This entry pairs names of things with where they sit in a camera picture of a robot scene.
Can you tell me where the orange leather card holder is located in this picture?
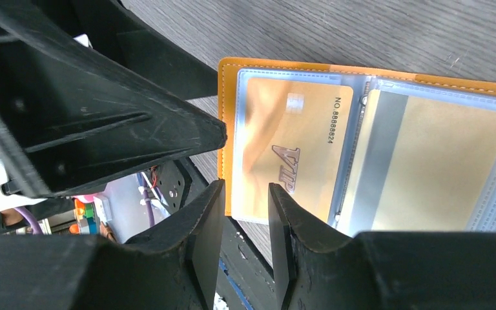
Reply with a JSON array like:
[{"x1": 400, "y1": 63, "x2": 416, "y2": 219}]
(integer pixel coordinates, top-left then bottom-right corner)
[{"x1": 218, "y1": 57, "x2": 496, "y2": 231}]

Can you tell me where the gold VIP card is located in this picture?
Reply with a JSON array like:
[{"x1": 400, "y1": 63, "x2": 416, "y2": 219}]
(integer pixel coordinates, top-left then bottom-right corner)
[{"x1": 231, "y1": 76, "x2": 354, "y2": 223}]

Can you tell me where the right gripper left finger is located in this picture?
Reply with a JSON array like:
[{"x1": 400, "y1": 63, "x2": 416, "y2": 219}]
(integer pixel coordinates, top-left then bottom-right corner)
[{"x1": 0, "y1": 180, "x2": 225, "y2": 309}]

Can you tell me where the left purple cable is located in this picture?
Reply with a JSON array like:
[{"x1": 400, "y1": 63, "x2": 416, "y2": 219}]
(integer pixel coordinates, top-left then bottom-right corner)
[{"x1": 14, "y1": 206, "x2": 43, "y2": 235}]

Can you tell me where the gold card with stripe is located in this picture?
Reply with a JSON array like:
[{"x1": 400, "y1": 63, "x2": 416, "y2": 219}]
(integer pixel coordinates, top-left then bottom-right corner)
[{"x1": 337, "y1": 87, "x2": 496, "y2": 236}]

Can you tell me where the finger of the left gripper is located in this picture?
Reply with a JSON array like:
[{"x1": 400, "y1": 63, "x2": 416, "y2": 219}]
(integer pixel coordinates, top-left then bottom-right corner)
[
  {"x1": 0, "y1": 1, "x2": 227, "y2": 198},
  {"x1": 72, "y1": 0, "x2": 218, "y2": 100}
]

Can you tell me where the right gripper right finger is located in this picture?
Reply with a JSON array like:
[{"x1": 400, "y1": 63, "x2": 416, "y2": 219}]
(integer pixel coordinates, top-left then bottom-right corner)
[{"x1": 268, "y1": 183, "x2": 496, "y2": 309}]

